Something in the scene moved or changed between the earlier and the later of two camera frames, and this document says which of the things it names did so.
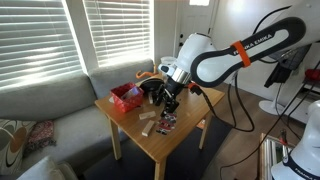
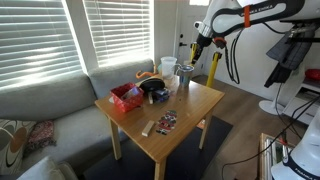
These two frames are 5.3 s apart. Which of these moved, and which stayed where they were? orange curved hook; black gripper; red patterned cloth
Moved: black gripper
Stayed: red patterned cloth; orange curved hook
